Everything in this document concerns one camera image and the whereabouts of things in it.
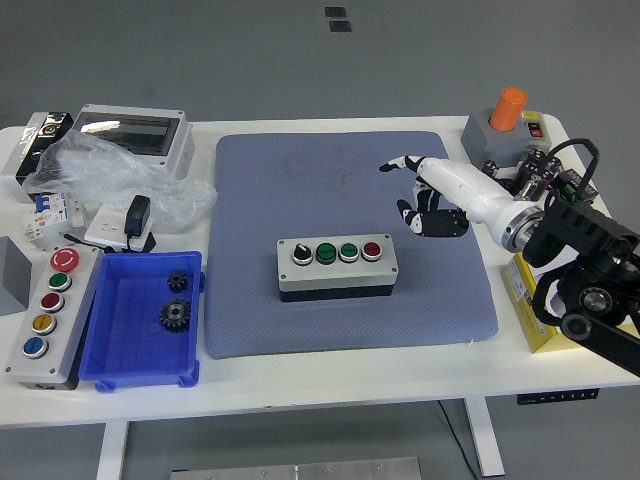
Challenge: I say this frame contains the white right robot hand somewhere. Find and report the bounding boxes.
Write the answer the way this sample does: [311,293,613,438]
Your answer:
[378,154,525,242]

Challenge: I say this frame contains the grey four-button control box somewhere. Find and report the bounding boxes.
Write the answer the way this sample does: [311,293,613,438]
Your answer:
[276,233,400,304]

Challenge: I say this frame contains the grey five-button control box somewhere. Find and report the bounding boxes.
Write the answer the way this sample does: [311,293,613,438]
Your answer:
[3,245,104,391]

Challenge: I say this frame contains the grey block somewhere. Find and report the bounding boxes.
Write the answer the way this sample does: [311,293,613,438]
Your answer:
[460,108,534,170]

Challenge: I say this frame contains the orange cylinder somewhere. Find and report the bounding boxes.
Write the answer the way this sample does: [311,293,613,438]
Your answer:
[488,87,528,132]

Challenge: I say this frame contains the black module green terminals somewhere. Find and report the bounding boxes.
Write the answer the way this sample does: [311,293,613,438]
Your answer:
[554,168,600,210]

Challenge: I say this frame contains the yellow white cardboard box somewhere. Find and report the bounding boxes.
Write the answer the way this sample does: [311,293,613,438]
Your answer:
[501,249,589,355]

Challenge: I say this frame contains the grey-blue mat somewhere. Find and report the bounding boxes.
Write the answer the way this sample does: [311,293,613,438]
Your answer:
[203,130,500,360]

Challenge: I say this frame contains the black table height controller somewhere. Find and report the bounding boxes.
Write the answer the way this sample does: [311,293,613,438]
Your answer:
[517,388,600,405]

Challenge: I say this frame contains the white table leg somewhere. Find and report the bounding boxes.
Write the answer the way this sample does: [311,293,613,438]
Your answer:
[462,398,506,477]
[95,422,130,480]

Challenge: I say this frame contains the large black gear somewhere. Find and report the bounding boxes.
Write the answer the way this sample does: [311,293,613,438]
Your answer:
[158,298,194,331]

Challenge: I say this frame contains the grey metal plate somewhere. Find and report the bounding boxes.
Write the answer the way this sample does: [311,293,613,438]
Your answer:
[169,456,422,480]

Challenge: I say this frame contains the grey distribution box clear cover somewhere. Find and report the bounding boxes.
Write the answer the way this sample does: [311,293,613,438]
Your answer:
[67,103,196,180]

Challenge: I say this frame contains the clear plastic bag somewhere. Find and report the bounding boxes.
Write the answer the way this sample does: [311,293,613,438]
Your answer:
[22,132,219,234]

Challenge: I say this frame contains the blue plastic bin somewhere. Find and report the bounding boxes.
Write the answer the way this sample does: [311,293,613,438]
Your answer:
[78,250,206,394]

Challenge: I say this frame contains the white blue circuit breaker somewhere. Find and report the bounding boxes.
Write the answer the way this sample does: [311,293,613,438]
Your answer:
[22,191,87,251]

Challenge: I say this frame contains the white switch red black buttons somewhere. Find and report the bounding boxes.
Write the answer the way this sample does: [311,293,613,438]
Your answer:
[519,110,553,154]

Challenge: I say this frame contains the black cable under table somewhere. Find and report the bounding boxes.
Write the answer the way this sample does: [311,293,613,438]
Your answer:
[437,399,482,480]

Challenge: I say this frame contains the black power adapter with cord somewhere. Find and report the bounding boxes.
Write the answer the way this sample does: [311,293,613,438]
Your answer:
[60,194,157,254]

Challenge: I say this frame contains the white wall socket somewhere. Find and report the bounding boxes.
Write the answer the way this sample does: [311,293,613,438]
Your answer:
[83,205,156,251]

